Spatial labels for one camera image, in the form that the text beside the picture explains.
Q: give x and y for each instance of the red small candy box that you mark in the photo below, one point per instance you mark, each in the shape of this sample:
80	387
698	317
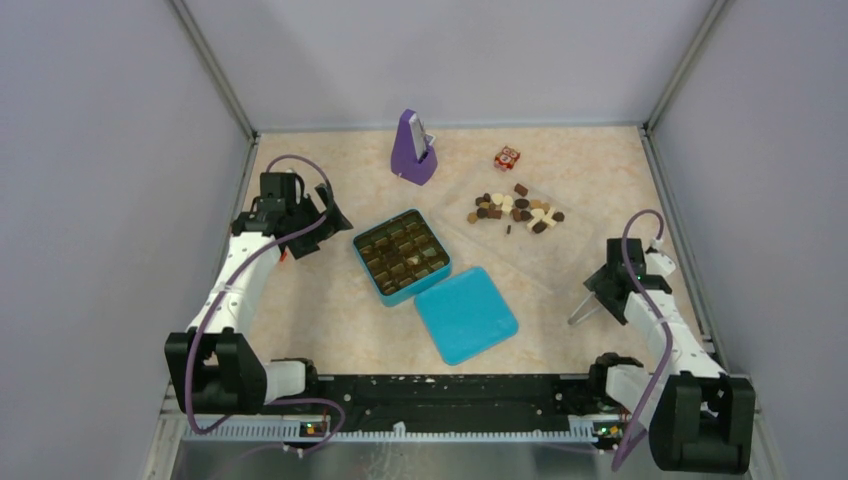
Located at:
506	159

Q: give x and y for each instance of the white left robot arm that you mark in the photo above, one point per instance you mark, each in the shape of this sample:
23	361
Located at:
213	368

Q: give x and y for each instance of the dark oval chocolate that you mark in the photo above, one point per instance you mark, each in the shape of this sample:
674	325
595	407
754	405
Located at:
540	226

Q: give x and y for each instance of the teal box lid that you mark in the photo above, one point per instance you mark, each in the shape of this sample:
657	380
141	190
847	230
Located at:
466	315

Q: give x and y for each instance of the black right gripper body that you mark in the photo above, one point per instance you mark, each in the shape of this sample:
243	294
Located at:
598	283

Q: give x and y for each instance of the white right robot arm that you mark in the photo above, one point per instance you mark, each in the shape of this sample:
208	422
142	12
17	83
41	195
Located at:
697	417

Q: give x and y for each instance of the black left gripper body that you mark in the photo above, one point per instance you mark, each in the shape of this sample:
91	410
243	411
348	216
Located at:
305	213

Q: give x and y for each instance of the purple phone stand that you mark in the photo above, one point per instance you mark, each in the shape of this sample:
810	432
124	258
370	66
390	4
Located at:
413	155

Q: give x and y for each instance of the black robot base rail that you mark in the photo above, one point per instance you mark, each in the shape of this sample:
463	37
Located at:
555	408

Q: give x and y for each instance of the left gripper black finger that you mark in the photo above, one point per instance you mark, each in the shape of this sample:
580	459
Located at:
335	220
310	242

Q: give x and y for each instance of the teal chocolate box with tray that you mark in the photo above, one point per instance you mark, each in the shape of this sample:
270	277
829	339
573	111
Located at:
383	251

